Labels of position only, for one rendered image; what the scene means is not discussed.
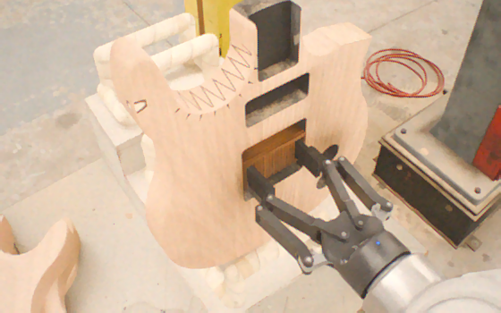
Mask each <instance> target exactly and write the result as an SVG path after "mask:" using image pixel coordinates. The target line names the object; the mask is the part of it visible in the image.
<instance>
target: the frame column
mask: <svg viewBox="0 0 501 313"><path fill-rule="evenodd" d="M499 106H501V0H482V3H481V7H480V9H479V13H478V15H477V19H476V21H475V25H474V27H473V28H472V33H471V38H470V39H469V42H468V46H467V47H466V49H465V54H464V56H463V60H462V62H461V64H460V68H459V71H458V73H457V76H456V79H455V81H454V86H453V88H452V89H451V94H450V97H449V98H448V100H447V105H446V108H445V110H444V113H443V114H442V115H441V117H440V118H439V120H438V122H436V123H434V124H433V126H432V127H431V128H430V129H429V133H431V134H432V135H433V136H434V137H435V138H436V139H438V140H439V141H440V142H443V143H444V144H445V145H446V146H447V147H449V148H450V149H451V150H452V151H454V152H455V153H456V154H457V155H459V157H461V158H462V159H463V160H464V161H467V162H468V164H470V165H472V166H473V167H475V166H474V165H473V164H472V160H473V158H474V157H475V156H476V154H477V151H478V149H479V147H480V143H481V142H482V141H483V139H484V137H485V134H486V132H487V130H488V127H489V125H490V124H491V121H492V119H493V117H494V115H495V113H496V111H497V108H498V107H499Z"/></svg>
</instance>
